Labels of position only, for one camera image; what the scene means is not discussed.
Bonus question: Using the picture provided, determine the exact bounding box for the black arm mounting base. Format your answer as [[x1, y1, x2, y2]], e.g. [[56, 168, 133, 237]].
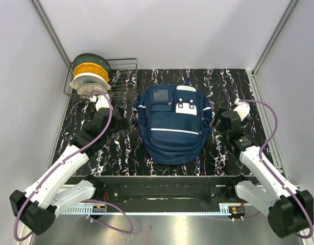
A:
[[98, 176, 242, 214]]

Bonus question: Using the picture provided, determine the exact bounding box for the aluminium front rail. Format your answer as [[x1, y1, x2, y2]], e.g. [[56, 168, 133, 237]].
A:
[[28, 184, 307, 205]]

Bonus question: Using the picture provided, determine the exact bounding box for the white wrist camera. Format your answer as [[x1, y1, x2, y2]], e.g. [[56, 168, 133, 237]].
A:
[[90, 94, 110, 111], [233, 99, 250, 121]]

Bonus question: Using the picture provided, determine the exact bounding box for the grey patterned plate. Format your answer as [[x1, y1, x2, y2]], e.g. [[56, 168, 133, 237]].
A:
[[76, 83, 110, 100]]

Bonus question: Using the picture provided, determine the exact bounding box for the navy blue student backpack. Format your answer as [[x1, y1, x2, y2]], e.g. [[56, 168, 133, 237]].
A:
[[132, 78, 212, 165]]

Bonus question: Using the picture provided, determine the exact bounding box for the dark green plate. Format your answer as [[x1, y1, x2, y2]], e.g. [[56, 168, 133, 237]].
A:
[[73, 53, 111, 74]]

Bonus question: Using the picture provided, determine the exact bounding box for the black wire dish rack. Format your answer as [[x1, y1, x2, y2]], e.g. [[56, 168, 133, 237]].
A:
[[63, 58, 138, 101]]

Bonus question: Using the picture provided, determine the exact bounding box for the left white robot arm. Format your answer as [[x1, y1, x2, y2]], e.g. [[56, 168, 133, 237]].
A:
[[9, 108, 129, 235]]

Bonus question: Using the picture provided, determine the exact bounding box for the white plate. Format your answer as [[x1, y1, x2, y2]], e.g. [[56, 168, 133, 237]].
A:
[[69, 72, 111, 91]]

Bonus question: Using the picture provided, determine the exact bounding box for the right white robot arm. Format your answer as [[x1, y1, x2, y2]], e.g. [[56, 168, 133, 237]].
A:
[[212, 104, 313, 239]]

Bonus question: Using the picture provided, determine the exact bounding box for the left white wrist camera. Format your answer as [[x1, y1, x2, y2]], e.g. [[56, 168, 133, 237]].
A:
[[90, 94, 110, 111]]

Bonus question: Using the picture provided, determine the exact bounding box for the yellow plate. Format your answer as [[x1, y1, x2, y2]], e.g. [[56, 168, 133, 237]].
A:
[[73, 62, 110, 82]]

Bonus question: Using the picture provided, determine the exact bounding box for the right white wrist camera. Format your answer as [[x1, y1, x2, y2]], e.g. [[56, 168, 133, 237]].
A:
[[233, 99, 250, 121]]

